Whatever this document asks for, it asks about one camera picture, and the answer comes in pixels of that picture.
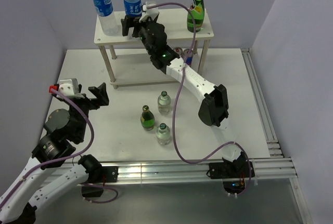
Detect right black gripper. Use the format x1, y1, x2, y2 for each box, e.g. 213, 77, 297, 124
120, 16, 157, 57

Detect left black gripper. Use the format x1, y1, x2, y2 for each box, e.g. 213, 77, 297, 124
66, 82, 109, 140

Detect pocari sweat bottle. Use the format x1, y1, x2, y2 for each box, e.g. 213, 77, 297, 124
93, 0, 118, 36
123, 0, 142, 17

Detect green bottle gold neck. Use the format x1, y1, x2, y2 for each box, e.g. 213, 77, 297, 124
140, 105, 155, 130

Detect green glass bottle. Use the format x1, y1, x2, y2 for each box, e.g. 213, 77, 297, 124
187, 0, 205, 33

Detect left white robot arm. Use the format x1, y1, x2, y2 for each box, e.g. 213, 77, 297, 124
1, 83, 109, 223

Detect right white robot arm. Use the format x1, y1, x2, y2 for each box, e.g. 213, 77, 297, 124
121, 16, 254, 178

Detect beige two-tier shelf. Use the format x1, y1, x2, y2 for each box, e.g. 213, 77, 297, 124
94, 7, 215, 89

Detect left red bull can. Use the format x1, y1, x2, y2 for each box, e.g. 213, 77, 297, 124
173, 47, 183, 55

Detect red bull can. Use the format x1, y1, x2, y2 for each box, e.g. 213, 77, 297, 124
182, 48, 194, 67
173, 47, 183, 55

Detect rear clear glass bottle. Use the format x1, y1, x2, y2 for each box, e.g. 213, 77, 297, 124
157, 91, 171, 115

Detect clear glass bottle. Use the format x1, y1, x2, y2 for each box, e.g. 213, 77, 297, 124
157, 91, 171, 115
156, 123, 171, 146

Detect right red bull can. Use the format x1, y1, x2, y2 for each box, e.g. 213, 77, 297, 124
182, 48, 194, 67

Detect front clear glass bottle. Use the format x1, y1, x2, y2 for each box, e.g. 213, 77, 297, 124
156, 123, 171, 146

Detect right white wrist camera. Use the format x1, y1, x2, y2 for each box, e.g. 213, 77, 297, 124
139, 2, 159, 23

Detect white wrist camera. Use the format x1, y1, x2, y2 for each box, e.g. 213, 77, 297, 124
139, 2, 159, 23
49, 78, 84, 99

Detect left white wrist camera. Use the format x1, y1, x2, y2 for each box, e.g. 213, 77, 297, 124
49, 78, 84, 99

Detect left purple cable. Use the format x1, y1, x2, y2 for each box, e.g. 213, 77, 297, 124
0, 90, 119, 204

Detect purple cable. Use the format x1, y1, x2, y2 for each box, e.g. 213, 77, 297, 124
147, 2, 252, 197
0, 90, 119, 204

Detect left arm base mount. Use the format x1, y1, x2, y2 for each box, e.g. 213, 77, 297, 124
81, 166, 119, 200

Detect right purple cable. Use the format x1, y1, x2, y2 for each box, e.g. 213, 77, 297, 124
147, 2, 252, 197

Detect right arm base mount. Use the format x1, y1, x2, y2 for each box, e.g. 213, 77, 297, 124
206, 161, 255, 194

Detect aluminium frame rail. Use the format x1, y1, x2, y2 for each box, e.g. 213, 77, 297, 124
12, 48, 313, 224

